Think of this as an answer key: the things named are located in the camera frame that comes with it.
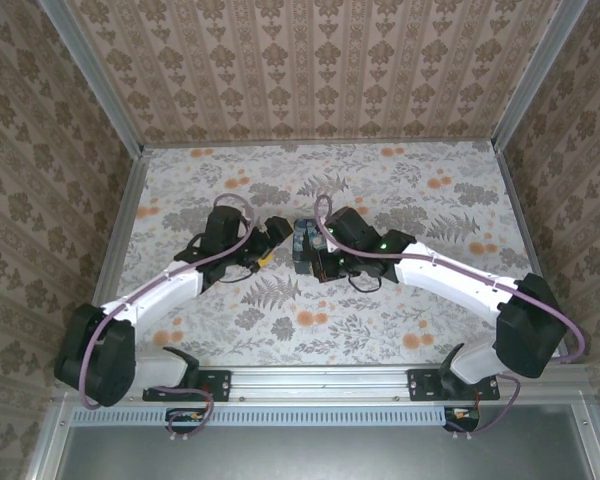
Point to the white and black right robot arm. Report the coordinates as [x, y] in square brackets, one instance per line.
[455, 280]

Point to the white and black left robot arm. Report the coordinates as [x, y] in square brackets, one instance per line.
[160, 295]

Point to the starry night painted tin box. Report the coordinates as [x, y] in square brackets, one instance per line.
[301, 260]

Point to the black connector board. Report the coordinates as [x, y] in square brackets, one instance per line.
[460, 419]
[185, 420]

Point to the grey metal panel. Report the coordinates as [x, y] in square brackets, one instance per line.
[330, 455]

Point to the aluminium frame beam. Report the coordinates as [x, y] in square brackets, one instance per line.
[519, 215]
[125, 220]

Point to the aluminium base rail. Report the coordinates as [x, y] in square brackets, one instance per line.
[320, 382]

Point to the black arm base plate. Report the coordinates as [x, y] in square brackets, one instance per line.
[425, 385]
[215, 385]

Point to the aluminium frame post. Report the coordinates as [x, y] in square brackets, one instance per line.
[538, 75]
[97, 80]

